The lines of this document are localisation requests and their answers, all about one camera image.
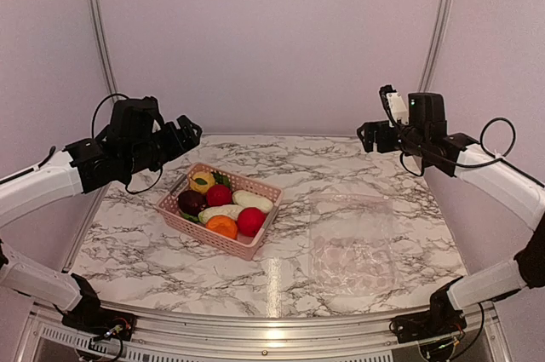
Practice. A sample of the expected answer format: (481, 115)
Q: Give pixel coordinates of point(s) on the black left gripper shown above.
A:
(176, 144)

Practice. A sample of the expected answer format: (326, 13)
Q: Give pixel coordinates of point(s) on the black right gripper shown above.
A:
(370, 128)

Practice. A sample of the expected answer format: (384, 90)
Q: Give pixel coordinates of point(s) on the red toy apple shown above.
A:
(219, 195)
(250, 220)

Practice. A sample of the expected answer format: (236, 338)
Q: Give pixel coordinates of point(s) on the orange toy orange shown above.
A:
(223, 225)

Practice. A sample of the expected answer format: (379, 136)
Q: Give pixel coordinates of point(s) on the clear pink zip top bag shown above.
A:
(350, 240)

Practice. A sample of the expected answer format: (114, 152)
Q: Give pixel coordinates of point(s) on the pink perforated plastic basket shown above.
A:
(243, 247)

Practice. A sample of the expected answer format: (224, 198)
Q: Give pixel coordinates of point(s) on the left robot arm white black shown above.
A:
(137, 138)

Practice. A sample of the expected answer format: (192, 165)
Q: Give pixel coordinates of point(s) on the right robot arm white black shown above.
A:
(417, 127)

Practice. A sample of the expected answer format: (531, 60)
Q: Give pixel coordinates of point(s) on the yellow toy lemon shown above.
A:
(201, 181)

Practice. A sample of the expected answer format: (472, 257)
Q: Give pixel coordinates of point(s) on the dark maroon toy fruit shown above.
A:
(191, 202)

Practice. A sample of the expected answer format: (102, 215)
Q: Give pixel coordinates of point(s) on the white toy vegetable upper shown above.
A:
(248, 199)

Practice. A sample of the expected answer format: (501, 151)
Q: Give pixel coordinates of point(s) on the white toy vegetable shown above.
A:
(248, 199)
(231, 211)

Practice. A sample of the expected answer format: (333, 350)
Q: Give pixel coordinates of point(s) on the white toy vegetable lower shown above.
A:
(231, 211)

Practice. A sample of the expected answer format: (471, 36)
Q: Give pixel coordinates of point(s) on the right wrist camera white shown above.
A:
(394, 105)

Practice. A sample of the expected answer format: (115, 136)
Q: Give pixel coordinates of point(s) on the right aluminium frame post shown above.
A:
(437, 38)

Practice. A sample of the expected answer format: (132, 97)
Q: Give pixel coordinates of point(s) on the aluminium frame post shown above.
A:
(437, 38)
(101, 43)

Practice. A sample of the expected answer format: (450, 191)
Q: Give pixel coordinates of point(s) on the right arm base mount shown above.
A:
(440, 319)

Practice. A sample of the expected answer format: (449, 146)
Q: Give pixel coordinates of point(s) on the left aluminium frame post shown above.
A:
(101, 43)

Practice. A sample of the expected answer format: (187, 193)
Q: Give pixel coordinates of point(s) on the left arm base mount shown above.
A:
(89, 316)

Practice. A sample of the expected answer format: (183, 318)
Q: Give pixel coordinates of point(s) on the aluminium front rail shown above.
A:
(169, 336)

